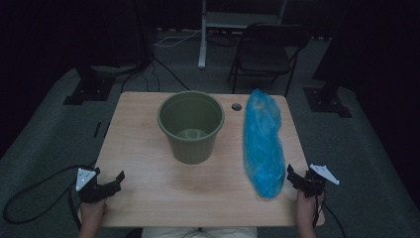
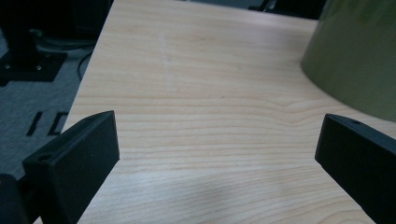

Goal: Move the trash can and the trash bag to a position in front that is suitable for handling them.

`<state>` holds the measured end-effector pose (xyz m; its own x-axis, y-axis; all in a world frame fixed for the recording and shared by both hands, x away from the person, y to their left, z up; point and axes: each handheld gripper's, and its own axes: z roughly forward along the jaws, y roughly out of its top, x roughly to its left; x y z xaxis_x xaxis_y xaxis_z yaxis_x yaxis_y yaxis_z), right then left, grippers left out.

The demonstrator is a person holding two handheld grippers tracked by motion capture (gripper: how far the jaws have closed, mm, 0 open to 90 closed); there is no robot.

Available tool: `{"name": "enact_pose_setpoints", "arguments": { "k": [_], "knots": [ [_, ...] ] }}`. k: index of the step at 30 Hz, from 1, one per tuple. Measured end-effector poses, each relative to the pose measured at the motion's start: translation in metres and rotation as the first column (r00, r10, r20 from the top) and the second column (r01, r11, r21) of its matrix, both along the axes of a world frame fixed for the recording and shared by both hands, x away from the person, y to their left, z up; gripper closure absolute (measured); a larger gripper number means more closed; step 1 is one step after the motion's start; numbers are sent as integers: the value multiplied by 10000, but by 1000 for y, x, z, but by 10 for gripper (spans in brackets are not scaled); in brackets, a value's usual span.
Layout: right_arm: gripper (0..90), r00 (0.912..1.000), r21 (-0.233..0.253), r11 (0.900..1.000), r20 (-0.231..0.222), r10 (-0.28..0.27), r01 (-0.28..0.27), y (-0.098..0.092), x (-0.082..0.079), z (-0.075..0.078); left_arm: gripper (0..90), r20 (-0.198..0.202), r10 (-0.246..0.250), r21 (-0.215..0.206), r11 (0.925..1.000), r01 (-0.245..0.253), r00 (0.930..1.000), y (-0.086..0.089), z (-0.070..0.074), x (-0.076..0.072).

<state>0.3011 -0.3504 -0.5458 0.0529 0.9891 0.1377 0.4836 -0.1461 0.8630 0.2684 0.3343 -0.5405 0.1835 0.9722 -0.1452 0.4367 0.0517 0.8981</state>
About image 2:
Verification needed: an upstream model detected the green plastic bin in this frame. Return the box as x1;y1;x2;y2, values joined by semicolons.
300;0;396;122

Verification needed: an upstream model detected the black metal stand base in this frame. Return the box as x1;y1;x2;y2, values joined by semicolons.
0;27;68;87

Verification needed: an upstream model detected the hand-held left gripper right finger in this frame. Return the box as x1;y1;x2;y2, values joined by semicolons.
315;113;396;224

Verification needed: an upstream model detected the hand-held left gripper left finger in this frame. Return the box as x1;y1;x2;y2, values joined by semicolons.
21;110;120;224

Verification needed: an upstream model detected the black floor cable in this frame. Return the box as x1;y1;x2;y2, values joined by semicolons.
77;50;94;80

